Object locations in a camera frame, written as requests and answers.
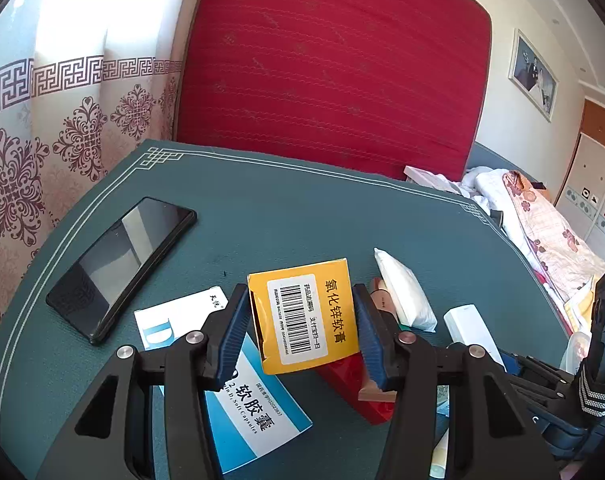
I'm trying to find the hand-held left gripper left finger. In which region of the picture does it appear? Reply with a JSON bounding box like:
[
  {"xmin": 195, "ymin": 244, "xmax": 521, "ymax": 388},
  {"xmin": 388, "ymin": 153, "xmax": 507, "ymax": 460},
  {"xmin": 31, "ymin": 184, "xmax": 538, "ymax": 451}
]
[{"xmin": 35, "ymin": 284, "xmax": 250, "ymax": 480}]

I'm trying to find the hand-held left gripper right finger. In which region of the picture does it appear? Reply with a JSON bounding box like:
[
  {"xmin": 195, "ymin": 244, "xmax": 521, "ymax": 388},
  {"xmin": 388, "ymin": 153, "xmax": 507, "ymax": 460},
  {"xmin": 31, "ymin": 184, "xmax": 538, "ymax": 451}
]
[{"xmin": 353, "ymin": 284, "xmax": 561, "ymax": 480}]

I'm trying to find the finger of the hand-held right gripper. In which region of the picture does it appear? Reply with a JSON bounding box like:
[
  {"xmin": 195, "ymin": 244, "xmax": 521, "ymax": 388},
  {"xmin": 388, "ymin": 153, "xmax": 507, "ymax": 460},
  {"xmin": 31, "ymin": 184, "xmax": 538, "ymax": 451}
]
[
  {"xmin": 510, "ymin": 377, "xmax": 591, "ymax": 431},
  {"xmin": 507, "ymin": 354, "xmax": 581, "ymax": 386}
]

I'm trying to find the brown tube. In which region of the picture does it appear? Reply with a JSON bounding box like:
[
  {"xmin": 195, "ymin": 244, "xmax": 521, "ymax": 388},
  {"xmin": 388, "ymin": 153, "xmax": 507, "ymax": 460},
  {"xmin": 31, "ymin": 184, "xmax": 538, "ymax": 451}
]
[{"xmin": 359, "ymin": 276, "xmax": 403, "ymax": 403}]

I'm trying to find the red toy brick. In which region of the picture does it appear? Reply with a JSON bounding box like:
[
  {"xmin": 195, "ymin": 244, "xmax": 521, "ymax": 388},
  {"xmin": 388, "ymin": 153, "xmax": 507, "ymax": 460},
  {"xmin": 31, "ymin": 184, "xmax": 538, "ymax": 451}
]
[{"xmin": 317, "ymin": 352, "xmax": 398, "ymax": 426}]

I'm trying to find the white tissue pack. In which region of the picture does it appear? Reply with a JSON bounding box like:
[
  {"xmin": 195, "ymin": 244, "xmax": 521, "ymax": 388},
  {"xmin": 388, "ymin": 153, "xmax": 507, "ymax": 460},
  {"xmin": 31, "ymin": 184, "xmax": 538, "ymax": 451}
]
[{"xmin": 373, "ymin": 247, "xmax": 438, "ymax": 332}]

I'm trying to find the yellow medicine box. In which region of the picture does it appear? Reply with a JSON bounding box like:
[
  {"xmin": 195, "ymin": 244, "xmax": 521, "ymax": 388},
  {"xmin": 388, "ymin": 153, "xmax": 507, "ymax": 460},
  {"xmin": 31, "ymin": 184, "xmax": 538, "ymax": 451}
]
[{"xmin": 246, "ymin": 257, "xmax": 361, "ymax": 376}]

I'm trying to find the blue and white medicine box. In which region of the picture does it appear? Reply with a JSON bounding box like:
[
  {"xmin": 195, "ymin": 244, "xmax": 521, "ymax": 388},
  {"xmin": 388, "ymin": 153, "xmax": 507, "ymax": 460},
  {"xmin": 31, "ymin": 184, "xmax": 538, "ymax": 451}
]
[{"xmin": 134, "ymin": 290, "xmax": 314, "ymax": 475}]

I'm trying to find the white rectangular box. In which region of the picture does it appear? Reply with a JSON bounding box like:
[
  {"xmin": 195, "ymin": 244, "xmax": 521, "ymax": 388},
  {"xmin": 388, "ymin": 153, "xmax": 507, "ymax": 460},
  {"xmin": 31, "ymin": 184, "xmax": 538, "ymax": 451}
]
[{"xmin": 443, "ymin": 306, "xmax": 508, "ymax": 376}]

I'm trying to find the pale yellow cream tube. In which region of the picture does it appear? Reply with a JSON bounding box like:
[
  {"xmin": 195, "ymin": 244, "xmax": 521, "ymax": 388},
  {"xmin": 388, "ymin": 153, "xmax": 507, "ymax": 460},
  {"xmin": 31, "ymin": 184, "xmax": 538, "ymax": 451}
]
[{"xmin": 430, "ymin": 430, "xmax": 451, "ymax": 478}]

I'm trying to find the black smartphone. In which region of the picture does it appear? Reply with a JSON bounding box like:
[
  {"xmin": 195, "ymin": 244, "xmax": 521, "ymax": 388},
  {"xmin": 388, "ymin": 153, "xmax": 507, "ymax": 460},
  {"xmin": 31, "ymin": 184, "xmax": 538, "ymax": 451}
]
[{"xmin": 46, "ymin": 197, "xmax": 198, "ymax": 345}]

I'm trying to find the teal desktop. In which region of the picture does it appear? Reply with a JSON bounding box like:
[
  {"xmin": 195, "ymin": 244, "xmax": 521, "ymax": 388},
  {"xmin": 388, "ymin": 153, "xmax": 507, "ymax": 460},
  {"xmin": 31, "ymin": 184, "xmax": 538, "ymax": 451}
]
[{"xmin": 0, "ymin": 140, "xmax": 583, "ymax": 480}]

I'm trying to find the floral checked quilt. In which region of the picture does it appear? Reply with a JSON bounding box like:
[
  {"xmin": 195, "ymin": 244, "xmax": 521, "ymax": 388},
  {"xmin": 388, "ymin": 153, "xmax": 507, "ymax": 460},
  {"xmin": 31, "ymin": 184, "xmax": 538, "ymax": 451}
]
[{"xmin": 463, "ymin": 167, "xmax": 605, "ymax": 301}]

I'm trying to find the white and brown wardrobe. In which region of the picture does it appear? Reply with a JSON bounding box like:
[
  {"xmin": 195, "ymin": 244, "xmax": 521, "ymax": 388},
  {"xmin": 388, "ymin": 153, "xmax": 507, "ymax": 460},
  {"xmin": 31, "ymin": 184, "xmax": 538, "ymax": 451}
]
[{"xmin": 553, "ymin": 97, "xmax": 605, "ymax": 271}]

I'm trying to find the white bedside table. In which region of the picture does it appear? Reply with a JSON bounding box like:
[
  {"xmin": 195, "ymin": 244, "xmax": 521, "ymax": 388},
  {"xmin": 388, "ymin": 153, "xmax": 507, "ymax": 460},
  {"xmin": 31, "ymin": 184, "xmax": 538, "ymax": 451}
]
[{"xmin": 405, "ymin": 165, "xmax": 463, "ymax": 193}]

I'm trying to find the red upright mattress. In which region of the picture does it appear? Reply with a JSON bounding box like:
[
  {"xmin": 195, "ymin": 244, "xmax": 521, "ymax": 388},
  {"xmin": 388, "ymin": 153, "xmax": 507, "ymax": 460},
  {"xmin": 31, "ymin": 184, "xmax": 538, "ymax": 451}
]
[{"xmin": 175, "ymin": 0, "xmax": 493, "ymax": 181}]

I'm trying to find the patterned beige curtain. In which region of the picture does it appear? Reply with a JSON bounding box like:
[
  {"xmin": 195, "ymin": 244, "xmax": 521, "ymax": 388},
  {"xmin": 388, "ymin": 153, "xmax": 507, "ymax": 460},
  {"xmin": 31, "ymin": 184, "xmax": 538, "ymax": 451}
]
[{"xmin": 0, "ymin": 0, "xmax": 218, "ymax": 361}]

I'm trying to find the framed wall photo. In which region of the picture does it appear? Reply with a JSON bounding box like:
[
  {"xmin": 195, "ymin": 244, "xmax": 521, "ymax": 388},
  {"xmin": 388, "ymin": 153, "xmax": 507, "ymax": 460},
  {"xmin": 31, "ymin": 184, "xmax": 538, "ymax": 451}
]
[{"xmin": 509, "ymin": 28, "xmax": 559, "ymax": 122}]

